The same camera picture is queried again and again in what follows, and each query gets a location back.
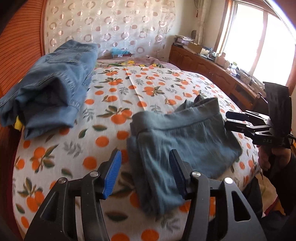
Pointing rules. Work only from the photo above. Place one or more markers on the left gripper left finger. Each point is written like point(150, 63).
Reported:
point(56, 219)

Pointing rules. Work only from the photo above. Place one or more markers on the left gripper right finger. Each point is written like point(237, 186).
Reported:
point(218, 210)

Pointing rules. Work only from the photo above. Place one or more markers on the grey-blue soft pants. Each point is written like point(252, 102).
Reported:
point(196, 130)

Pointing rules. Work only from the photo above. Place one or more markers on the person's right hand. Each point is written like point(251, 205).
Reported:
point(273, 158)

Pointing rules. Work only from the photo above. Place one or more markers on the long wooden cabinet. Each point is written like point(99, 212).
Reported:
point(238, 91)

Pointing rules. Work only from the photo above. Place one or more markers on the orange-print bed sheet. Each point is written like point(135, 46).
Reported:
point(103, 124)

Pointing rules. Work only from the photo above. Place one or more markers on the beige jug on cabinet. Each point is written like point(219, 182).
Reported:
point(220, 59)

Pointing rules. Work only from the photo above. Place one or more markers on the yellow cloth under jeans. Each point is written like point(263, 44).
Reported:
point(18, 124)

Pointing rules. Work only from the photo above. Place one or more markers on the cardboard box on cabinet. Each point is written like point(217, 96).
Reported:
point(195, 47)

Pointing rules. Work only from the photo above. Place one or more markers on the folded blue denim jeans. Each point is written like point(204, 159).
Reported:
point(52, 92)

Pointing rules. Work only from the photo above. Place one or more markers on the floral pink blanket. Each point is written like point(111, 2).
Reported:
point(134, 61)

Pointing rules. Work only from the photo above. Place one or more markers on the circle-pattern sheer curtain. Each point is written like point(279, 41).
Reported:
point(140, 27)

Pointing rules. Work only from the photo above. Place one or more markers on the blue item behind bed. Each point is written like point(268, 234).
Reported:
point(118, 53)

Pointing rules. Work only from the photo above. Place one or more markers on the window with wooden frame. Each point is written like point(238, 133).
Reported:
point(259, 38)

